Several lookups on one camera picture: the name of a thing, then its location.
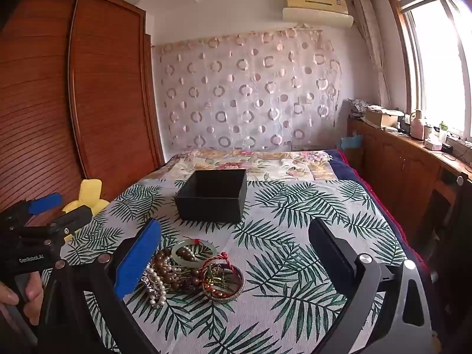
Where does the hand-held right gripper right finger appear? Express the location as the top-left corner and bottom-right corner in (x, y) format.
(308, 217), (432, 354)

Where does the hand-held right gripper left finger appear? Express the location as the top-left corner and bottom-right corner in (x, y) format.
(37, 218), (163, 354)

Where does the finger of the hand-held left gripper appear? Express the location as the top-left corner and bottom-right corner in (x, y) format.
(0, 193), (63, 231)
(13, 206), (93, 245)

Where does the rhinestone hair comb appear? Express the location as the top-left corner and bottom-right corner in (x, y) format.
(142, 271), (157, 296)

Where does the white pearl necklace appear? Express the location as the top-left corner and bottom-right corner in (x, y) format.
(143, 258), (185, 309)

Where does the green jade bangle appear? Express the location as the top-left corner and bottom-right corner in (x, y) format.
(171, 240), (217, 266)

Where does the brown wooden bead bracelet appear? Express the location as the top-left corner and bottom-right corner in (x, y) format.
(153, 247), (204, 293)

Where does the red string bracelet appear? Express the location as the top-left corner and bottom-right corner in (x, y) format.
(201, 252), (237, 289)

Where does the black square box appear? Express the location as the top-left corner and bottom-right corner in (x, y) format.
(174, 170), (247, 224)

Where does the silver metal bangle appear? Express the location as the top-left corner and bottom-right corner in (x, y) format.
(201, 263), (245, 304)

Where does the person's left hand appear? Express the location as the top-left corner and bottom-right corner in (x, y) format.
(0, 271), (44, 327)

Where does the yellow plush toy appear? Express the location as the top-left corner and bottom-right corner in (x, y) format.
(61, 179), (110, 244)

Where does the leaf print cloth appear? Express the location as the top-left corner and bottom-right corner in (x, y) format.
(40, 179), (408, 354)

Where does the dark blue blanket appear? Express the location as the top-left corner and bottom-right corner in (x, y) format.
(326, 149), (410, 246)

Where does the floral blanket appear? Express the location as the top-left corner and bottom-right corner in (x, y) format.
(162, 148), (349, 183)

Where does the wooden side cabinet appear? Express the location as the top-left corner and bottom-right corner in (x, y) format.
(347, 116), (472, 251)

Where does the light blue bag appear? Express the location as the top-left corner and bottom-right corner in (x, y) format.
(340, 135), (364, 150)

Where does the wooden wardrobe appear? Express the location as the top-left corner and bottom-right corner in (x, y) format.
(0, 0), (165, 237)

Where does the cardboard box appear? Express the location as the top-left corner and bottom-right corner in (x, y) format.
(363, 106), (405, 130)

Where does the pile of patterned cloth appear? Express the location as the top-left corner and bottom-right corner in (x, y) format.
(348, 98), (370, 117)

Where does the pink kettle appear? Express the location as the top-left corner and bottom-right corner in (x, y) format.
(410, 109), (426, 141)

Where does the circle patterned sheer curtain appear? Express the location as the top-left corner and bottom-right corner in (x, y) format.
(153, 26), (342, 152)

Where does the beige window curtain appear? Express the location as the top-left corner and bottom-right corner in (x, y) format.
(353, 0), (391, 109)

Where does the window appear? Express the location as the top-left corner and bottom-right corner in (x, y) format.
(385, 0), (472, 141)

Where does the wall air conditioner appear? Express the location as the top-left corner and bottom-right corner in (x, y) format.
(282, 0), (354, 29)

